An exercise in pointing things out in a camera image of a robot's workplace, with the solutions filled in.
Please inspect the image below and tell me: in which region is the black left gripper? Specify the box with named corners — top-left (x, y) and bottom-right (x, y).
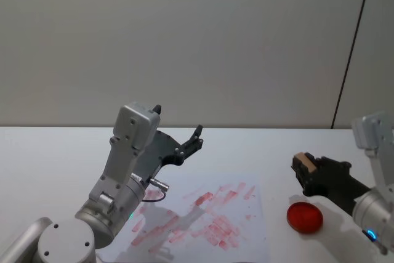
top-left (134, 104), bottom-right (204, 181)

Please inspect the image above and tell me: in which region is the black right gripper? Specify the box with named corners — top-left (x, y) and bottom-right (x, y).
top-left (291, 156), bottom-right (372, 215)

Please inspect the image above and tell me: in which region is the small wooden stamp block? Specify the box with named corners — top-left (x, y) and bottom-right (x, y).
top-left (294, 152), bottom-right (318, 174)

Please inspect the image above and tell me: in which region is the round red ink pad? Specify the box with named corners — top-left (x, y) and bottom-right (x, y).
top-left (286, 201), bottom-right (324, 233)

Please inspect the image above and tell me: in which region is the white paper with red marks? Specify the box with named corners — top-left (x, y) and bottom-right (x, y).
top-left (97, 172), bottom-right (269, 263)

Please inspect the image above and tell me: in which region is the thin dark cable silver plug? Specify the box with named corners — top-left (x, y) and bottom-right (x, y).
top-left (142, 177), bottom-right (171, 204)

